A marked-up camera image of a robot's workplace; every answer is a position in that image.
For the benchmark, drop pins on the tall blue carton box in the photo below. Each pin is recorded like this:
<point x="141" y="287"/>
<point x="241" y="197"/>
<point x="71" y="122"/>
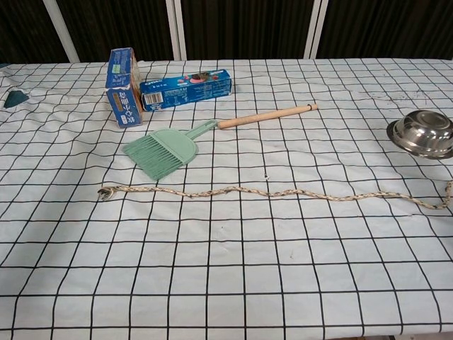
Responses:
<point x="125" y="106"/>

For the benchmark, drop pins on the white black-checked tablecloth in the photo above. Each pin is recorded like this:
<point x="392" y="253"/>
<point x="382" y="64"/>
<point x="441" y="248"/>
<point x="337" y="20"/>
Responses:
<point x="141" y="248"/>

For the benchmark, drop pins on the white double partition post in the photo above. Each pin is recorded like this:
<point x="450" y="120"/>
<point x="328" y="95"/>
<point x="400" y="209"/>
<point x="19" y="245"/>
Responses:
<point x="176" y="32"/>

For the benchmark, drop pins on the stainless steel bowl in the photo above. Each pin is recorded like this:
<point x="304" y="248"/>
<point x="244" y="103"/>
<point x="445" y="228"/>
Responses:
<point x="424" y="134"/>

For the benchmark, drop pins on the blue Oreo cookie box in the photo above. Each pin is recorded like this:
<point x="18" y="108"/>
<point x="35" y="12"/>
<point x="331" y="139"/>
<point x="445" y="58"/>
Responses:
<point x="191" y="90"/>

